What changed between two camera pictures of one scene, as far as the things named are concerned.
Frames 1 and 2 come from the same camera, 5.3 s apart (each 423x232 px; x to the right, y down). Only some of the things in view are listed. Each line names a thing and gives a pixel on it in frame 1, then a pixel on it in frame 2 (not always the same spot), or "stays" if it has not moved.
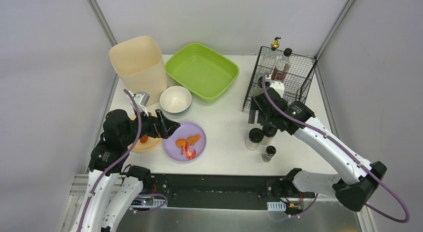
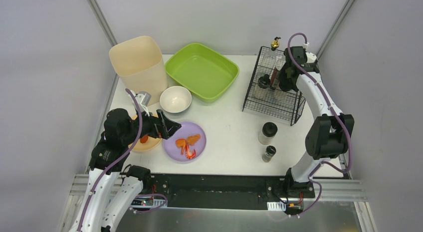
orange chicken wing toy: [181, 143] stays
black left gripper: [157, 124] stays
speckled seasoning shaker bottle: [255, 136] to [286, 85]
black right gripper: [261, 103] to [286, 80]
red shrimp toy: [189, 154] stays
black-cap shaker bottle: [269, 132] stays
